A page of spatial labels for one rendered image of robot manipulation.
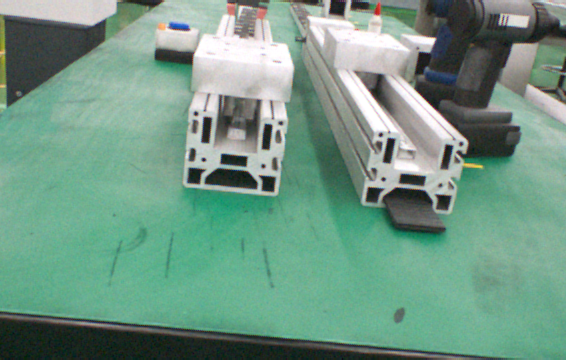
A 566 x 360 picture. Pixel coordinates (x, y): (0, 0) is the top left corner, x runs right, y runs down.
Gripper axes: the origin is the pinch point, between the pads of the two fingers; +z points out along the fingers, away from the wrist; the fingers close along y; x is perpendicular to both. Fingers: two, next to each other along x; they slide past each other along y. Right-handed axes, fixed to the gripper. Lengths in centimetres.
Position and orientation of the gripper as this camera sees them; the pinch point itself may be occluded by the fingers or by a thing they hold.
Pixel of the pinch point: (244, 32)
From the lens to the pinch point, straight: 160.3
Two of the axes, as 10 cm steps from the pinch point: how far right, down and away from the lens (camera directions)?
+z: -1.3, 9.2, 3.6
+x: -0.5, -3.7, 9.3
